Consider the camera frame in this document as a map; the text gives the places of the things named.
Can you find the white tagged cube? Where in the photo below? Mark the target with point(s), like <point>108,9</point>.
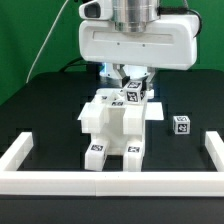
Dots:
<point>181,124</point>
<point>132,91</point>

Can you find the white chair back piece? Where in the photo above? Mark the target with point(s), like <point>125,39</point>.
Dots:
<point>96,116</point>

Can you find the white marker base plate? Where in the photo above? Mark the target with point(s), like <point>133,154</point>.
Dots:
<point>154,111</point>

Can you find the white U-shaped frame fence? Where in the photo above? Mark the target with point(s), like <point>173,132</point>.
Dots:
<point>13,181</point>

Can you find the white chair seat piece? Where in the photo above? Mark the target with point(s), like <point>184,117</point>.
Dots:
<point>113,128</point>

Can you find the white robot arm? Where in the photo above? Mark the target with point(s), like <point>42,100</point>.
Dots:
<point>139,33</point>

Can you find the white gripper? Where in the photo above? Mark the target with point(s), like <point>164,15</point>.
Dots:
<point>140,33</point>

